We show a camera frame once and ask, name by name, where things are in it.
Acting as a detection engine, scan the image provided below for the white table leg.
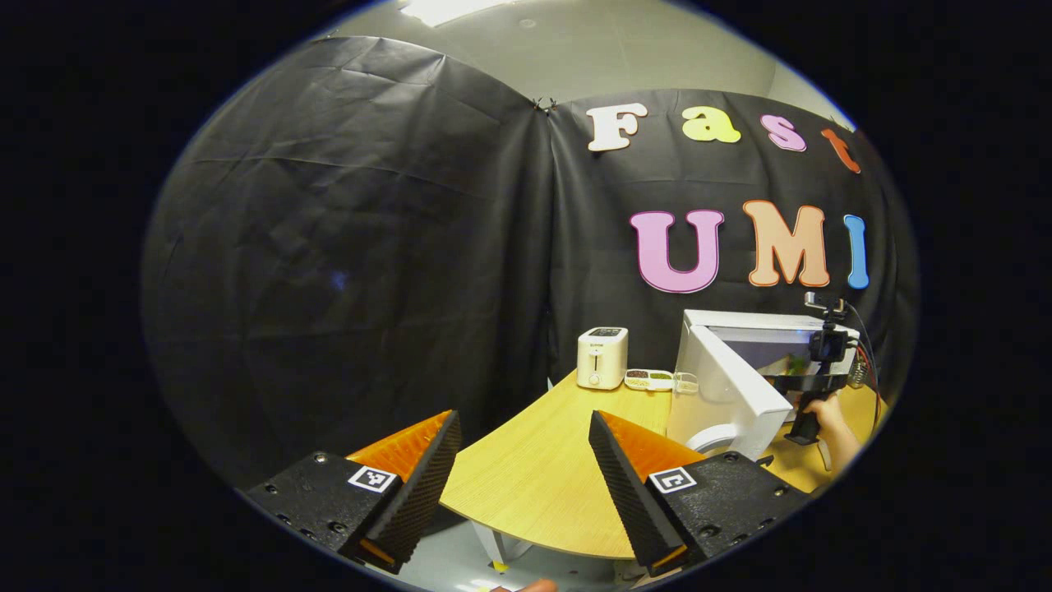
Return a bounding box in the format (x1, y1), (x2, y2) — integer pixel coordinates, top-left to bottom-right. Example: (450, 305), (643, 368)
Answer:
(473, 520), (535, 574)

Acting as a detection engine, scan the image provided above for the black backdrop cloth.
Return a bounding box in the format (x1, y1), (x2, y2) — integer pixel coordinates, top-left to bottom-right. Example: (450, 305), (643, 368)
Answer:
(140, 35), (917, 490)

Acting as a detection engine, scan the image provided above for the white toaster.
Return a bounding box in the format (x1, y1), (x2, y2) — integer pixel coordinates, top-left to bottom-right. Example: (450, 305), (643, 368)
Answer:
(576, 326), (630, 391)

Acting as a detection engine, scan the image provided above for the white divided condiment dish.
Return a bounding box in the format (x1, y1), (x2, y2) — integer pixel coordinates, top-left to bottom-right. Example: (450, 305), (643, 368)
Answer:
(624, 368), (699, 394)

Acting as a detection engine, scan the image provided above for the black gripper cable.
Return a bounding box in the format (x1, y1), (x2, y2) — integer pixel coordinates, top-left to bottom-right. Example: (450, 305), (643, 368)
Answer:
(845, 303), (885, 430)

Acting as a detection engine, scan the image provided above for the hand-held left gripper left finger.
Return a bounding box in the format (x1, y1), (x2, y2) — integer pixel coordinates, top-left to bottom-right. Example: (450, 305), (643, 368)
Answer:
(247, 409), (463, 575)

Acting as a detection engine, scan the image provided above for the white microwave oven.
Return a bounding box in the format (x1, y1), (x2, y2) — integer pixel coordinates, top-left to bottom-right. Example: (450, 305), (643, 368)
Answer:
(667, 308), (861, 461)

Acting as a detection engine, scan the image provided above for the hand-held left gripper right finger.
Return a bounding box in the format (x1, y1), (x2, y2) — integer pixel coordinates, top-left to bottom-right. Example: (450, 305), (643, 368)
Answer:
(588, 409), (813, 576)

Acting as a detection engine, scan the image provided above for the ceiling light panel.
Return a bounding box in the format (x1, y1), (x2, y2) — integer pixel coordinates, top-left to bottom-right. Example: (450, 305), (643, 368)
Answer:
(400, 0), (512, 28)

